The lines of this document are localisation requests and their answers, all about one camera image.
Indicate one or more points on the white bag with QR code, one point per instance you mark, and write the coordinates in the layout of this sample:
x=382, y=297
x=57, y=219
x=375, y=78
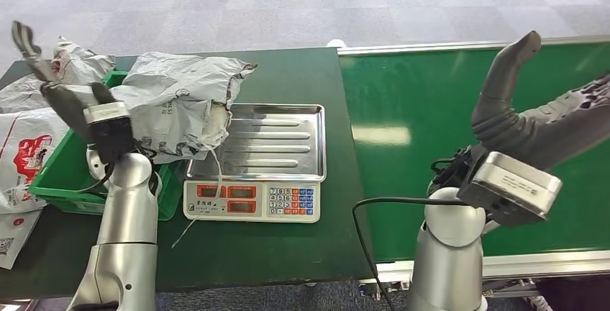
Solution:
x=12, y=237

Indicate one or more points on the small white round object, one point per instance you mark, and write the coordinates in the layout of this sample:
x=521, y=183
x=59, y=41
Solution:
x=335, y=42

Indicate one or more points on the metal conveyor underframe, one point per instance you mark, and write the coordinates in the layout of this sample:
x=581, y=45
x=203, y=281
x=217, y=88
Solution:
x=514, y=289

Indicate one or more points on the crumpled grey bag red marks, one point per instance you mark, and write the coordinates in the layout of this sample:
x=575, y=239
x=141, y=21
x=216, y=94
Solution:
x=76, y=63

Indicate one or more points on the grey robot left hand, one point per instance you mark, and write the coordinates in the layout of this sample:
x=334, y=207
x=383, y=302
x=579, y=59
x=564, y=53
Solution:
x=64, y=104

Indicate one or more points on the green conveyor belt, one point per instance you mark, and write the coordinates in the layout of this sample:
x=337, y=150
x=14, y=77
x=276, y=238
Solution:
x=405, y=94

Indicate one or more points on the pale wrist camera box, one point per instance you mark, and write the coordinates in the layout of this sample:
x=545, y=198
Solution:
x=107, y=112
x=514, y=187

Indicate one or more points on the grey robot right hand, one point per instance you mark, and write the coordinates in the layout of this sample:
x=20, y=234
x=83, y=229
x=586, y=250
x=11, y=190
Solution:
x=548, y=132

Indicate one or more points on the steel tray electronic scale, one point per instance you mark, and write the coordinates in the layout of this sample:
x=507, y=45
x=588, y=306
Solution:
x=276, y=142

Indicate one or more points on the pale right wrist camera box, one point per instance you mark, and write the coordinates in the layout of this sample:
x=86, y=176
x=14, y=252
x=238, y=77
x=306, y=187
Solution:
x=514, y=187

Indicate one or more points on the white bag large red print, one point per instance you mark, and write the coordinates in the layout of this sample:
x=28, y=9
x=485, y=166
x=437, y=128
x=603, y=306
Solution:
x=24, y=156

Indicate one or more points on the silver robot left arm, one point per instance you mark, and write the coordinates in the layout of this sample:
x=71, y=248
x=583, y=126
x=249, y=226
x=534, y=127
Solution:
x=126, y=232

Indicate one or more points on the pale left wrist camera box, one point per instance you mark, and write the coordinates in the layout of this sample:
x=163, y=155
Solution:
x=107, y=112

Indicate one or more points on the grey courier bag with print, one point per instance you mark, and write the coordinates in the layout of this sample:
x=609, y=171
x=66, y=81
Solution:
x=176, y=99

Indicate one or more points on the green plastic crate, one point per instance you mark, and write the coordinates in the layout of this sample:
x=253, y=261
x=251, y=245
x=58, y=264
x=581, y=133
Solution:
x=62, y=175

